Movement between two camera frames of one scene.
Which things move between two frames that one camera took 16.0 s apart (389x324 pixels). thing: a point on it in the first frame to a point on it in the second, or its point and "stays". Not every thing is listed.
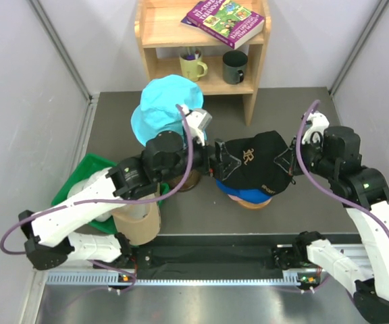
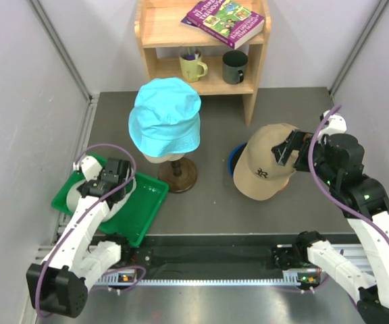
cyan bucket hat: [159, 112] stays
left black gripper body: [201, 160] to [103, 170]
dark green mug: [234, 64] stays
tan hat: [139, 222] to [256, 175]
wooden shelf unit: [172, 46] stays
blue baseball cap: [251, 196] to [234, 157]
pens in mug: [196, 56] stays
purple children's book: [233, 22] stays
